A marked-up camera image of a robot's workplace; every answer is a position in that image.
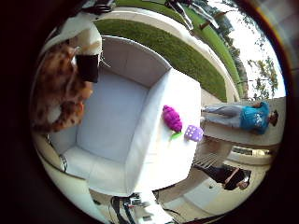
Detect leopard print plush toy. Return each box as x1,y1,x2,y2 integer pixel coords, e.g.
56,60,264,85
31,43,93,133

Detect purple plush dice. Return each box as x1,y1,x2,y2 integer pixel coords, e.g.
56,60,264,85
184,124,204,143

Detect white rectangular container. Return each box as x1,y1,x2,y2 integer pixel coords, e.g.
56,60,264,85
46,35,174,198

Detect purple grape plush toy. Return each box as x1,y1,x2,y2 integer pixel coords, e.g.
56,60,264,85
162,105,184,141

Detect dark tripod stand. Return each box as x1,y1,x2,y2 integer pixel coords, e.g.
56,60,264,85
164,0,221,32

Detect person in blue shirt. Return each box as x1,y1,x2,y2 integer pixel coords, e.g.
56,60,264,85
200,101,279,135

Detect person in black shirt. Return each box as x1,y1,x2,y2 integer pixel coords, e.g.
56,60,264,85
199,163,252,191

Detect black cable bundle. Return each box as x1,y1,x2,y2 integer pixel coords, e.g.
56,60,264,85
110,194,138,224

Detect metal wire rack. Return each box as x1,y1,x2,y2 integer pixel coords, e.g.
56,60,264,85
192,136,233,169

